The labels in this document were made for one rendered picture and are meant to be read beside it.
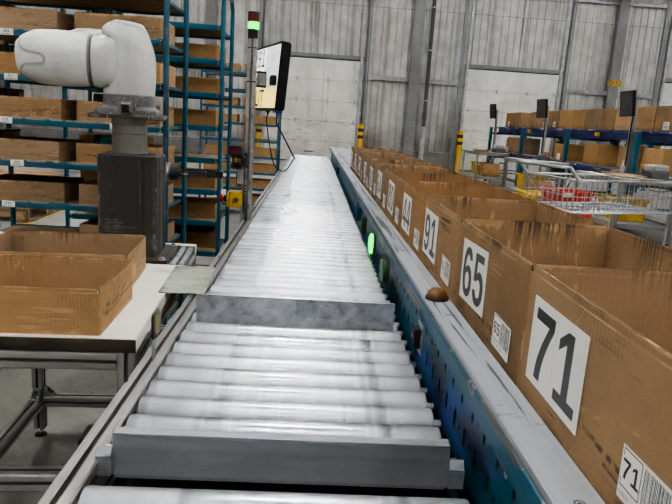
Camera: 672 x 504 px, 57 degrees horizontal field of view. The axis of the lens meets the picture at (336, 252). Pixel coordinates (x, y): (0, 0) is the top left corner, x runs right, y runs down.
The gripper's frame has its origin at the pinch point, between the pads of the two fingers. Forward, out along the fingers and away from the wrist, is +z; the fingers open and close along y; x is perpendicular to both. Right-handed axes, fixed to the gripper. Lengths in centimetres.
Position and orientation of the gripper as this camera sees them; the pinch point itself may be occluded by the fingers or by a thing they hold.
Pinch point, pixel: (215, 174)
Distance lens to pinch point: 290.7
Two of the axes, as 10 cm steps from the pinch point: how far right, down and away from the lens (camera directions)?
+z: 10.0, 0.5, 0.5
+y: -0.3, -2.0, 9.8
